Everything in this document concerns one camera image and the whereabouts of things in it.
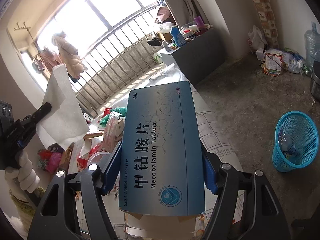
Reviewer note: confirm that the green bottle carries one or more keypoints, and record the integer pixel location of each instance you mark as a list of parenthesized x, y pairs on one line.
[(306, 70)]

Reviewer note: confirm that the pink hanging garment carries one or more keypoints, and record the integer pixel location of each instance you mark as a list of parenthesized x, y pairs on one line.
[(48, 58)]

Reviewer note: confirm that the metal balcony railing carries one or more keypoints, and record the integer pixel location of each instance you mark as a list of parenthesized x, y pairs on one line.
[(130, 55)]

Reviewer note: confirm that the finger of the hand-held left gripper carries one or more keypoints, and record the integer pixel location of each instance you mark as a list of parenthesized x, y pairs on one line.
[(40, 112)]

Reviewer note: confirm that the large window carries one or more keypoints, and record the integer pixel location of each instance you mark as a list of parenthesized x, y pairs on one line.
[(100, 10)]

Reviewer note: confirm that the purple cup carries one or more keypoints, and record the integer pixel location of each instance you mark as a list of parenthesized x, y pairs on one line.
[(199, 22)]

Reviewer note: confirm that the green plastic bag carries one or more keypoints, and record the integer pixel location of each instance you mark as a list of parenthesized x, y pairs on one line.
[(117, 111)]

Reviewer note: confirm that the blue medicine box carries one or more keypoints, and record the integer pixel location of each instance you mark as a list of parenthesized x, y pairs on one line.
[(162, 142)]

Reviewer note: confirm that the red plastic wrapper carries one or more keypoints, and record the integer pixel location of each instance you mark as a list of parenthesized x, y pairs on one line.
[(107, 110)]

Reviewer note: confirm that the clear water jug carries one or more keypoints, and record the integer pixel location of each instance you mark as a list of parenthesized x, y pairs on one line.
[(312, 45)]

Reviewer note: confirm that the blue plastic basket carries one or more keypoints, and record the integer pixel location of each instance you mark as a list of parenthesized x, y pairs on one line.
[(287, 163)]

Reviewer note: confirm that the person's left hand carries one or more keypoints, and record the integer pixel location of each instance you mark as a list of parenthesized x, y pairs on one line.
[(25, 175)]

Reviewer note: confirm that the beige padded jacket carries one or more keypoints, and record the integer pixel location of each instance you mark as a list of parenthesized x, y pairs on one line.
[(70, 55)]

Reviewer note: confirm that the white paper towel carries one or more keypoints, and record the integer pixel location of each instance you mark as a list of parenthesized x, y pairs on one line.
[(62, 105)]

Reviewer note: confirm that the clear plastic bottle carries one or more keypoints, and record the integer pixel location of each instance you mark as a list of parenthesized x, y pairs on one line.
[(285, 141)]

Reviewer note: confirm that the wall hook rack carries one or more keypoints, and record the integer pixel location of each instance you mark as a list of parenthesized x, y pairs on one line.
[(22, 27)]

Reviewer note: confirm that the dark grey cabinet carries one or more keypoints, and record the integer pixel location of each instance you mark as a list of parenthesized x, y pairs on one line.
[(200, 60)]

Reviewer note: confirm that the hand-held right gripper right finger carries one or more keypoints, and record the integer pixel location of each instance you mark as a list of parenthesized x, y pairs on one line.
[(209, 172)]

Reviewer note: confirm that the silver rice cooker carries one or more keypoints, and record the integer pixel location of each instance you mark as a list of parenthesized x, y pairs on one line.
[(316, 82)]

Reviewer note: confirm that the checked plastic tablecloth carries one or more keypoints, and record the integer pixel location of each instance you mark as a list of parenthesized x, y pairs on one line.
[(215, 130)]

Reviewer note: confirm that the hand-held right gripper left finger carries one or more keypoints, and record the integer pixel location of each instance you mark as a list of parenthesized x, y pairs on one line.
[(113, 167)]

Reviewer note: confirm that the pink snack packet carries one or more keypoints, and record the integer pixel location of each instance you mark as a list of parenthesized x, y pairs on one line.
[(111, 132)]

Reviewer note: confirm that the crumpled clear plastic packaging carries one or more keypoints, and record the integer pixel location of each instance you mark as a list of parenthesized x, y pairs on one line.
[(293, 61)]

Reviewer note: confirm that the pink plastic bag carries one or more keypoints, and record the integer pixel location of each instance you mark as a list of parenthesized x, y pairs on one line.
[(53, 161)]

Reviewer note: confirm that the black flat box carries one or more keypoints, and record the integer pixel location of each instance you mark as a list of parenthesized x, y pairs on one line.
[(153, 42)]

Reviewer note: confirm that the pink cloth bundle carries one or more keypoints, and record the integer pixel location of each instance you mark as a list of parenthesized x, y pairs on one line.
[(163, 15)]

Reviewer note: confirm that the red white printed bag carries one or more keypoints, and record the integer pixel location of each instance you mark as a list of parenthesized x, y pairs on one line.
[(85, 155)]

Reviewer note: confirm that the white plastic bag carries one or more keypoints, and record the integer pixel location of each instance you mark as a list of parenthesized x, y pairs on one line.
[(256, 40)]

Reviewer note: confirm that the blue detergent bottle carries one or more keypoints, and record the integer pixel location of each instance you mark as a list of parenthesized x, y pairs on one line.
[(178, 38)]

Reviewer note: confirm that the grey spray can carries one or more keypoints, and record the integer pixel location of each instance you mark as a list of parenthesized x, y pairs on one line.
[(166, 46)]

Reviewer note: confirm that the patterned rolled mat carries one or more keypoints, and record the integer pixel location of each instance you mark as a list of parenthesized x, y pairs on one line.
[(265, 12)]

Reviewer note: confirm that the red printed packaging bag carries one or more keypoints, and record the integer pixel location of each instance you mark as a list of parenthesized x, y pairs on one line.
[(272, 63)]

